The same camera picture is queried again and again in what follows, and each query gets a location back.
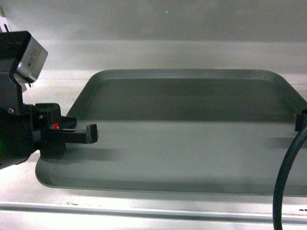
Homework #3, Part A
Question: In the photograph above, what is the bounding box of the grey silver serving tray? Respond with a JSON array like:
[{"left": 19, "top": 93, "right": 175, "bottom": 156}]
[{"left": 35, "top": 69, "right": 307, "bottom": 195}]

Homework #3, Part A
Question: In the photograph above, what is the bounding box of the black cable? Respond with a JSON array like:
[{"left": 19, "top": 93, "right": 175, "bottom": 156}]
[{"left": 272, "top": 124, "right": 307, "bottom": 230}]

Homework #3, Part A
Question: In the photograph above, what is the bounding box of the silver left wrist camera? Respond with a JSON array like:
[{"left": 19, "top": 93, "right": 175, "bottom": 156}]
[{"left": 14, "top": 37, "right": 48, "bottom": 92}]

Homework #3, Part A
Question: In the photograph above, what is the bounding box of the white slotted shelf upright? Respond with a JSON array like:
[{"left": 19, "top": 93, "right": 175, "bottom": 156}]
[{"left": 0, "top": 6, "right": 11, "bottom": 33}]

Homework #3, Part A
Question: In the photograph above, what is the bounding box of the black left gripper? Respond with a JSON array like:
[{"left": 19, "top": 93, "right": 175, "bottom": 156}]
[{"left": 0, "top": 31, "right": 99, "bottom": 169}]

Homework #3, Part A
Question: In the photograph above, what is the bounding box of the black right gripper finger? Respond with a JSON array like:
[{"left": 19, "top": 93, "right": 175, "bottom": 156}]
[{"left": 295, "top": 114, "right": 307, "bottom": 131}]

